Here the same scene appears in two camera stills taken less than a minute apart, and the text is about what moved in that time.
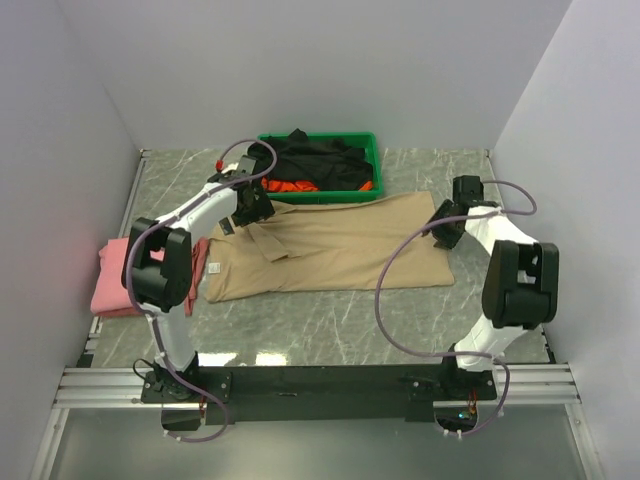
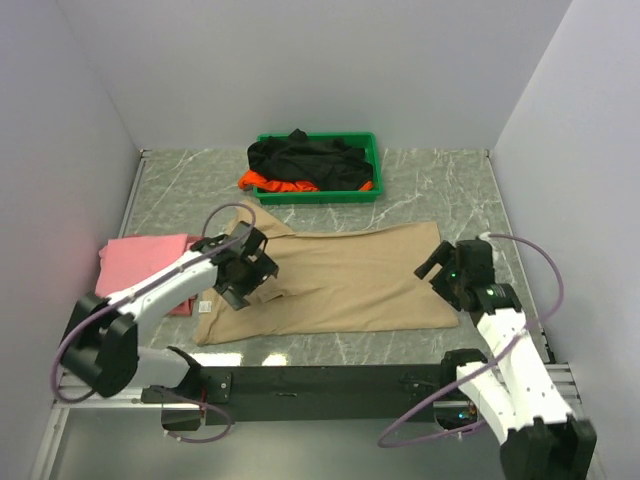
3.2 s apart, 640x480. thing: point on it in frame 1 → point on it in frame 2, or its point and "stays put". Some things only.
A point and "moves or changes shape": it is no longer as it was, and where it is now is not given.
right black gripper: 445,241 → 439,255
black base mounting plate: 314,394 stays put
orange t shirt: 299,186 stays put
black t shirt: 324,164 stays put
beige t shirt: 328,244 moves or changes shape
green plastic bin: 368,140 stays put
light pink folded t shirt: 110,297 stays put
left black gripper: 262,210 → 262,267
